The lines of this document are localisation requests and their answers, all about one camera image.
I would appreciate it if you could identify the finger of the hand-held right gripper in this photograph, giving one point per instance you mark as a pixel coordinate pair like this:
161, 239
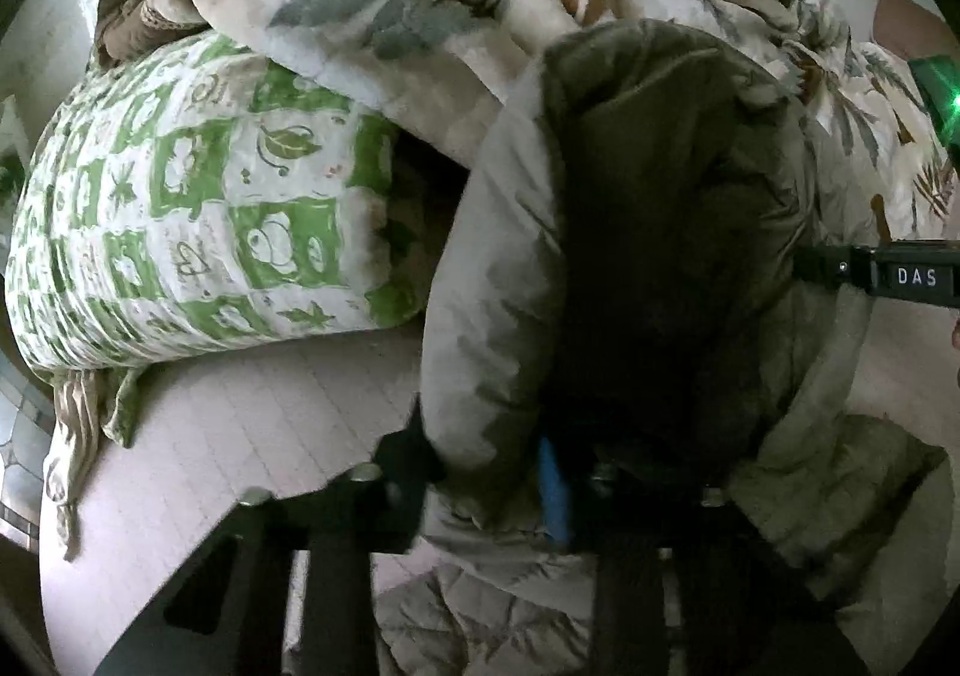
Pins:
832, 267

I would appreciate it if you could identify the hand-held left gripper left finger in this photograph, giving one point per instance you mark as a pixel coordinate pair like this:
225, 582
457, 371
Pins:
405, 488

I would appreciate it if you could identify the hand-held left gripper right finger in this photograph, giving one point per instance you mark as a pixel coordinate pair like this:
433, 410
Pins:
556, 496

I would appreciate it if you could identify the grey puffer jacket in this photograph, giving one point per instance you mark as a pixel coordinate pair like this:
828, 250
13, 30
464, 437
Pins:
510, 271

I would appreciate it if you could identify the pink wooden furniture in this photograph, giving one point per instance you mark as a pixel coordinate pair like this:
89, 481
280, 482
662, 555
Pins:
904, 24

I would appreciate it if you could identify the green checked quilt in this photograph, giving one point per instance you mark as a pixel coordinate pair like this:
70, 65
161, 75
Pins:
187, 211

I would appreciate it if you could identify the beige leaf print blanket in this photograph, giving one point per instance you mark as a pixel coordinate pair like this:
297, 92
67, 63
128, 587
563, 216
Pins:
375, 9

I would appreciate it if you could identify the brown cloth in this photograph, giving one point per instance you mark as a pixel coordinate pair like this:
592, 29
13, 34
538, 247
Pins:
127, 31

